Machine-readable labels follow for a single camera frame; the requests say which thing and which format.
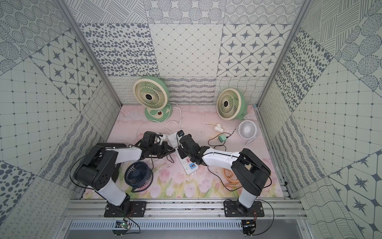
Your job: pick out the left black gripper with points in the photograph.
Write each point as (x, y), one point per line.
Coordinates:
(162, 148)

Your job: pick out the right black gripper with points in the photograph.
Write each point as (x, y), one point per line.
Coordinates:
(180, 151)

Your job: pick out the white power strip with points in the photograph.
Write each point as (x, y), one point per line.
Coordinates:
(173, 141)

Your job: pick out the green USB charger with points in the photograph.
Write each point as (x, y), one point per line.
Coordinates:
(222, 138)

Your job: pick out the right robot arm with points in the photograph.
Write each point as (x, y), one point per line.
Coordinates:
(248, 168)

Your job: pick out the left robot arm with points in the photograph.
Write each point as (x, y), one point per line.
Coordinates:
(95, 169)

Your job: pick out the navy blue small fan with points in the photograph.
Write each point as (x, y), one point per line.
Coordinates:
(139, 176)

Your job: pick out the orange small fan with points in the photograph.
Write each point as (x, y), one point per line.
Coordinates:
(230, 176)

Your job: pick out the large green fan with base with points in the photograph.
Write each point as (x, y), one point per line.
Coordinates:
(153, 94)

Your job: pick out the green cream desk fan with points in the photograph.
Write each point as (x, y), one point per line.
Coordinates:
(231, 105)

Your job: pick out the small white fan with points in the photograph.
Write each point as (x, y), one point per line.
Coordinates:
(248, 130)

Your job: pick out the floral pink table mat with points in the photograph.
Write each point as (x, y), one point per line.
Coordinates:
(170, 179)

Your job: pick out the white cylindrical adapter plug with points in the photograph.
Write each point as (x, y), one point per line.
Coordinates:
(218, 127)

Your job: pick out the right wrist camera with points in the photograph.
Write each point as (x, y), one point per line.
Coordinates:
(180, 134)

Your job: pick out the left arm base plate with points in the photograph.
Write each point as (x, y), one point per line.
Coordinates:
(125, 209)

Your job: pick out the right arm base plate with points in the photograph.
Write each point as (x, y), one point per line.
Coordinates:
(243, 209)

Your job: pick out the aluminium mounting rail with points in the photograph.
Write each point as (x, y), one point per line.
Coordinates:
(271, 208)

